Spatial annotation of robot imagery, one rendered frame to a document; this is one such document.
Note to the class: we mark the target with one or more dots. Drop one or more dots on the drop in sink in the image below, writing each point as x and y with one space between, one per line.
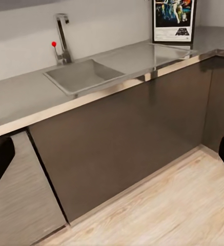
90 73

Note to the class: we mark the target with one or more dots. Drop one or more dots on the dishwasher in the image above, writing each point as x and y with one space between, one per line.
29 210

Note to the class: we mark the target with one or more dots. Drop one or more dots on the poster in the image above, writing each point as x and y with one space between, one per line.
173 21

